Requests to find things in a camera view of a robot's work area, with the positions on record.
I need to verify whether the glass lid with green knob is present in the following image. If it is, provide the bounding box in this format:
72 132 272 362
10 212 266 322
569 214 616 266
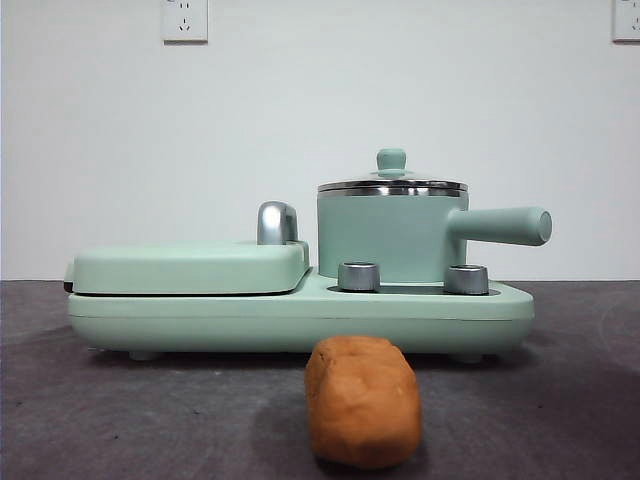
317 147 469 192

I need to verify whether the green hinged griddle lid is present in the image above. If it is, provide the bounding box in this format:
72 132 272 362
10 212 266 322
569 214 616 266
63 238 311 296

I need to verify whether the silver control knob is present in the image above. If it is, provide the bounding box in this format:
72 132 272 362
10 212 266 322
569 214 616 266
337 261 382 292
444 264 490 295

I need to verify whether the green breakfast maker base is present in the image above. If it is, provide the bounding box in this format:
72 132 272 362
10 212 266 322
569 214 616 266
67 267 535 362

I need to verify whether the chrome griddle lid handle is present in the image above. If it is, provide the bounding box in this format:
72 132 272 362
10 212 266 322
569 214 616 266
256 200 301 246

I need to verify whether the green pot with side handle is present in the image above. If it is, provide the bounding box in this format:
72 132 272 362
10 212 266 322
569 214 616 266
316 185 554 281

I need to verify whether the white wall socket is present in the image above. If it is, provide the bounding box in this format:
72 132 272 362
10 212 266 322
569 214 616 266
611 0 640 43
160 0 209 44

